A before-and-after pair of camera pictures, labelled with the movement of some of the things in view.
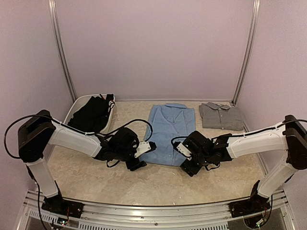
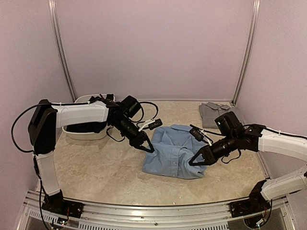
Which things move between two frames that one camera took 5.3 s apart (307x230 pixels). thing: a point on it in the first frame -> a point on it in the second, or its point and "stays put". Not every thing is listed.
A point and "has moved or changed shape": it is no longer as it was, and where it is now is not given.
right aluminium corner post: (255, 11) stays put
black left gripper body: (133, 166) -> (135, 141)
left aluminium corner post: (52, 6) stays put
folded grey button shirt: (220, 116) stays put
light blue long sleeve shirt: (168, 121) has moved or changed shape
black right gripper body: (187, 167) -> (213, 156)
